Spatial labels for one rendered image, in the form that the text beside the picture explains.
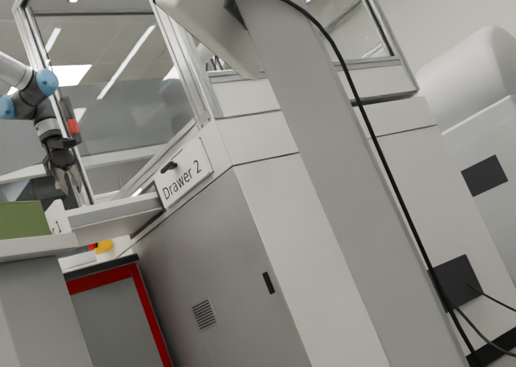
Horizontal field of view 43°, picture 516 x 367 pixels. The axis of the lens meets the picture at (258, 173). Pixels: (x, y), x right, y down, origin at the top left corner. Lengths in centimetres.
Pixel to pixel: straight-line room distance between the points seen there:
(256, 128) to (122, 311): 78
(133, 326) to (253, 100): 85
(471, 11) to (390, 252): 397
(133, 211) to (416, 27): 361
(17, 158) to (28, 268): 150
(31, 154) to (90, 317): 112
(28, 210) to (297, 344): 76
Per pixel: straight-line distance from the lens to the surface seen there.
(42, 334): 161
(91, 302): 222
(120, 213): 208
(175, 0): 119
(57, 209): 201
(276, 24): 131
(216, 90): 189
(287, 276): 177
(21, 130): 316
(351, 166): 122
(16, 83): 206
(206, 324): 208
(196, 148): 189
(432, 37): 523
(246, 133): 187
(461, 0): 512
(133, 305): 227
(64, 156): 218
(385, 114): 230
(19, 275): 162
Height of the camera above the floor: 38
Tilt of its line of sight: 12 degrees up
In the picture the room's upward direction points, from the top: 22 degrees counter-clockwise
